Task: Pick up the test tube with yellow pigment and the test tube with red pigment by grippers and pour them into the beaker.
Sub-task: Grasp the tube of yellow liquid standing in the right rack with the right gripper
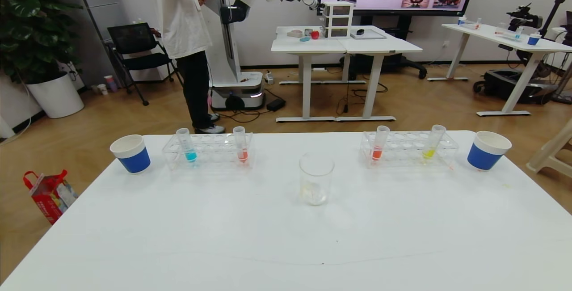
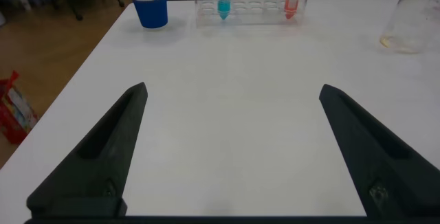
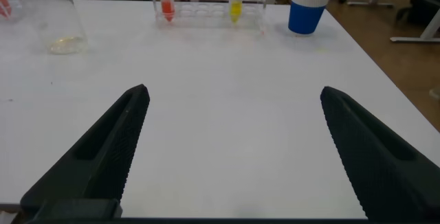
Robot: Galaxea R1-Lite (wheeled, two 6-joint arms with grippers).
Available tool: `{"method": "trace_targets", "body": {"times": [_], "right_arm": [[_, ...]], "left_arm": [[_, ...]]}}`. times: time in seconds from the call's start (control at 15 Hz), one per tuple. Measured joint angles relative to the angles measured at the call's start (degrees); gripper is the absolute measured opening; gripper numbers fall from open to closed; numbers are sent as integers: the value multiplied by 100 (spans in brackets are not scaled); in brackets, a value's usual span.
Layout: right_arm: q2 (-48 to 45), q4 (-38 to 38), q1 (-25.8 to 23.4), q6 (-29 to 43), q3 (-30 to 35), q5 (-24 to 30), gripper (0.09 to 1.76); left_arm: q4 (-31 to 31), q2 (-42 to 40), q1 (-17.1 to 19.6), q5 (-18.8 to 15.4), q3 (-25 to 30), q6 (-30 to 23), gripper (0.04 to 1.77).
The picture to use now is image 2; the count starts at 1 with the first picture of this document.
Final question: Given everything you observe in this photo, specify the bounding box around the blue white paper cup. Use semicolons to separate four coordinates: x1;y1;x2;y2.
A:
126;0;169;30

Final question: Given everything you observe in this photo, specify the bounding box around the clear acrylic test tube rack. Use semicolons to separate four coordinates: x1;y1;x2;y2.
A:
194;0;309;27

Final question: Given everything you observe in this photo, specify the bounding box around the red gift bag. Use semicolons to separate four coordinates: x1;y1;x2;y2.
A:
0;71;39;145

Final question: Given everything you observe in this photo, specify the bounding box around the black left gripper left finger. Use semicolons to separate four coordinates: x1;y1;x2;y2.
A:
26;82;149;218

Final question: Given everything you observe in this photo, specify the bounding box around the clear glass beaker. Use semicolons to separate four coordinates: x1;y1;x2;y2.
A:
379;0;440;54

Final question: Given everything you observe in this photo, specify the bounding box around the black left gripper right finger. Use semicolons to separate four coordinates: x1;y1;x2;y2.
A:
318;84;440;218

